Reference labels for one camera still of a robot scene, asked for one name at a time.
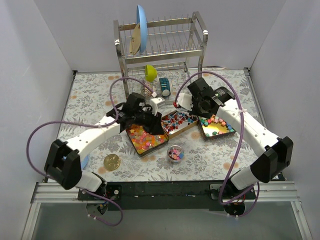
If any gold tin with lollipops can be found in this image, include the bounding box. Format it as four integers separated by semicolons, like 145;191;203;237
161;111;198;139

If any tin with gummy candies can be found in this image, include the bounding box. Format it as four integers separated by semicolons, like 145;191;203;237
125;124;169;158

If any tin with star candies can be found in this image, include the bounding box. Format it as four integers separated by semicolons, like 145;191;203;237
197;114;236;142

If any clear glass jar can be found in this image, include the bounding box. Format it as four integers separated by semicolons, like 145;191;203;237
166;145;185;165

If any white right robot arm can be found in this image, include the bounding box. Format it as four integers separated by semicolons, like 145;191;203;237
182;77;294;199

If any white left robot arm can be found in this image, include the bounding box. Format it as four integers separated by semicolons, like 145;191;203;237
44;92;165;200

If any patterned ceramic bowl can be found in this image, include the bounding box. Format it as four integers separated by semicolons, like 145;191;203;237
140;80;154;99

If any floral tablecloth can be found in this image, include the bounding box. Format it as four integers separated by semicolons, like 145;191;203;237
58;72;257;182

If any teal mug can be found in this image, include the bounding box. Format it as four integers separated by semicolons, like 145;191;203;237
159;77;171;98

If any green bowl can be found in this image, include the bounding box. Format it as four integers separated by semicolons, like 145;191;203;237
144;64;158;83

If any gold round jar lid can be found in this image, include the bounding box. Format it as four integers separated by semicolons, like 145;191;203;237
103;154;121;172

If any steel dish rack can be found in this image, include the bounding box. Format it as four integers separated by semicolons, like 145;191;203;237
113;11;209;105

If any light blue plate on table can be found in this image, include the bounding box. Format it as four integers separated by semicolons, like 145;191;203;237
80;154;90;170

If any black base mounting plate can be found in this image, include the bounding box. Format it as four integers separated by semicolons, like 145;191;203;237
77;180;257;212

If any beige wooden plate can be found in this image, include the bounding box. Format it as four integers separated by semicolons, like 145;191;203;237
129;23;141;55

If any light blue plate in rack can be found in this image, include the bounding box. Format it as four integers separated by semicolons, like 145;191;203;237
136;4;148;54

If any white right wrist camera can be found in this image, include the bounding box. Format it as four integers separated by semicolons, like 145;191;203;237
173;93;193;113

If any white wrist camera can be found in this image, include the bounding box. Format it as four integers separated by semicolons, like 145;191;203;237
173;93;193;113
149;91;165;116

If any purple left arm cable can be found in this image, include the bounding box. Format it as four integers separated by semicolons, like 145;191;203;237
26;76;158;227

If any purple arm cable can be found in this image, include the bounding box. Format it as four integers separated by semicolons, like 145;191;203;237
26;76;158;227
173;71;261;218

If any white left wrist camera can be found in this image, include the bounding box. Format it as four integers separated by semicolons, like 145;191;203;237
149;91;165;116

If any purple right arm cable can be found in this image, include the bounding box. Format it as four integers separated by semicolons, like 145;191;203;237
173;71;261;218

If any aluminium frame rail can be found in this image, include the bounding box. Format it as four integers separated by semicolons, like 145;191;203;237
22;181;312;240

